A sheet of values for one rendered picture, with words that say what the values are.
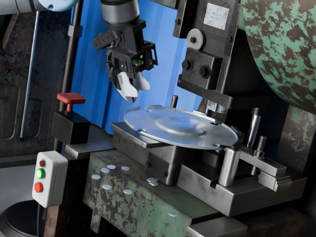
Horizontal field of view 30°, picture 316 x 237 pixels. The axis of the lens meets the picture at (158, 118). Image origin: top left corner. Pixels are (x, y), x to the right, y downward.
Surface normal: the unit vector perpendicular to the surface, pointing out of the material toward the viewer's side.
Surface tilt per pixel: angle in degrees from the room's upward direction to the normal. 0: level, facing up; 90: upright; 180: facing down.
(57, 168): 90
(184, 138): 0
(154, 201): 90
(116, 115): 90
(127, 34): 115
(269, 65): 137
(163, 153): 90
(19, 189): 0
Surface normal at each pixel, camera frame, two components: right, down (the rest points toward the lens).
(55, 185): 0.65, 0.34
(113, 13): -0.28, 0.56
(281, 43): -0.70, 0.62
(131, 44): -0.70, 0.47
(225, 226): 0.19, -0.94
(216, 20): -0.73, 0.06
